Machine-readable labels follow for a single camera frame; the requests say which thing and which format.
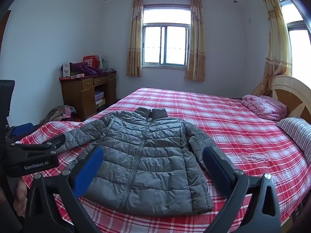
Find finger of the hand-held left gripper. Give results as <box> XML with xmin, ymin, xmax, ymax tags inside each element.
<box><xmin>12</xmin><ymin>123</ymin><xmax>41</xmax><ymax>138</ymax></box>
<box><xmin>9</xmin><ymin>134</ymin><xmax>66</xmax><ymax>157</ymax></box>

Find stack of boxes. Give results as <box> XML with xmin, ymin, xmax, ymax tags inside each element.
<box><xmin>94</xmin><ymin>91</ymin><xmax>106</xmax><ymax>108</ymax></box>

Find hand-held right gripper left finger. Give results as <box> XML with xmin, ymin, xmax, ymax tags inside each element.
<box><xmin>24</xmin><ymin>146</ymin><xmax>104</xmax><ymax>233</ymax></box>

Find sliding window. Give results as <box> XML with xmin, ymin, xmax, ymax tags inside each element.
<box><xmin>142</xmin><ymin>4</ymin><xmax>191</xmax><ymax>67</ymax></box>

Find bed with red plaid sheet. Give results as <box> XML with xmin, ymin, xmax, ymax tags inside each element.
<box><xmin>15</xmin><ymin>87</ymin><xmax>311</xmax><ymax>233</ymax></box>

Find long yellow curtain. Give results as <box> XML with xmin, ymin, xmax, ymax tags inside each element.
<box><xmin>251</xmin><ymin>0</ymin><xmax>293</xmax><ymax>96</ymax></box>

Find side window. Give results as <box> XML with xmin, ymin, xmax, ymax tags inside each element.
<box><xmin>277</xmin><ymin>0</ymin><xmax>311</xmax><ymax>78</ymax></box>

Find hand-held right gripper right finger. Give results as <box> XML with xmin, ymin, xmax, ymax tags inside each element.
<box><xmin>202</xmin><ymin>146</ymin><xmax>282</xmax><ymax>233</ymax></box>

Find striped pillow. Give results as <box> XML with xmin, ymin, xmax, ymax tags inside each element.
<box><xmin>277</xmin><ymin>117</ymin><xmax>311</xmax><ymax>164</ymax></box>

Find purple clothes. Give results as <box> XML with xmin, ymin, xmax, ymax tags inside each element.
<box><xmin>70</xmin><ymin>62</ymin><xmax>104</xmax><ymax>76</ymax></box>

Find yellow patterned curtain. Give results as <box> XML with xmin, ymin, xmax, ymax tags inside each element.
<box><xmin>185</xmin><ymin>0</ymin><xmax>206</xmax><ymax>82</ymax></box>
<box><xmin>126</xmin><ymin>0</ymin><xmax>144</xmax><ymax>77</ymax></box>

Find person's left hand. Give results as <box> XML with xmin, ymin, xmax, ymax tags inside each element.
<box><xmin>13</xmin><ymin>176</ymin><xmax>28</xmax><ymax>217</ymax></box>

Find wooden desk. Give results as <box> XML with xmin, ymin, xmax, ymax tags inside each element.
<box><xmin>59</xmin><ymin>71</ymin><xmax>117</xmax><ymax>121</ymax></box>

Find folded pink blanket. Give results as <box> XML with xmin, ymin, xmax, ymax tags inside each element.
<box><xmin>242</xmin><ymin>94</ymin><xmax>287</xmax><ymax>122</ymax></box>

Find thin cable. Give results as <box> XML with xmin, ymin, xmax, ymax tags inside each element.
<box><xmin>106</xmin><ymin>68</ymin><xmax>118</xmax><ymax>81</ymax></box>

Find pile of clothes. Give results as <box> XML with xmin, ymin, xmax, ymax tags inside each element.
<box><xmin>40</xmin><ymin>105</ymin><xmax>77</xmax><ymax>124</ymax></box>

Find wooden headboard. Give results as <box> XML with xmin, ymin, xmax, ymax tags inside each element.
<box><xmin>268</xmin><ymin>75</ymin><xmax>311</xmax><ymax>127</ymax></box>

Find red box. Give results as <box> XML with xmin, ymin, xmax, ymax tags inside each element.
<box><xmin>83</xmin><ymin>55</ymin><xmax>101</xmax><ymax>68</ymax></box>

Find grey puffer jacket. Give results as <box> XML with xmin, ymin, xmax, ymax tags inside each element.
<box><xmin>55</xmin><ymin>107</ymin><xmax>214</xmax><ymax>217</ymax></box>

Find pink flat box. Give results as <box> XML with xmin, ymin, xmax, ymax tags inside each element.
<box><xmin>59</xmin><ymin>74</ymin><xmax>85</xmax><ymax>80</ymax></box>

